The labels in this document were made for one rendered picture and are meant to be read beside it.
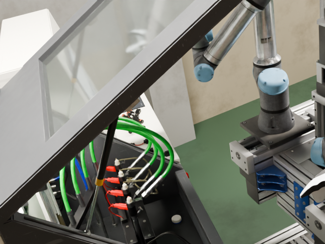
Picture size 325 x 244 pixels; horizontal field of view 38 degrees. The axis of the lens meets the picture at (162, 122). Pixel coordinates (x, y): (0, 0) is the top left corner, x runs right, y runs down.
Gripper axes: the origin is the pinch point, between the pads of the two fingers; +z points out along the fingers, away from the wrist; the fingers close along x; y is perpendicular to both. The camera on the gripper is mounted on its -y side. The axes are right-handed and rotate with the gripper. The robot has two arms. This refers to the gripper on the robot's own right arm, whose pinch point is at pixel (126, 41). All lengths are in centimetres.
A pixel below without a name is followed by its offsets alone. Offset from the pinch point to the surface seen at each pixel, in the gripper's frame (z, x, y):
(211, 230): -25, -68, 42
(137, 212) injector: 0, -65, 30
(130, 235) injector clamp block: 4, -68, 39
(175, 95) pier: -3, 124, 118
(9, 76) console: 37, -33, -12
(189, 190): -18, -45, 45
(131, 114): 9.3, 12.6, 46.7
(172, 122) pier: 4, 118, 140
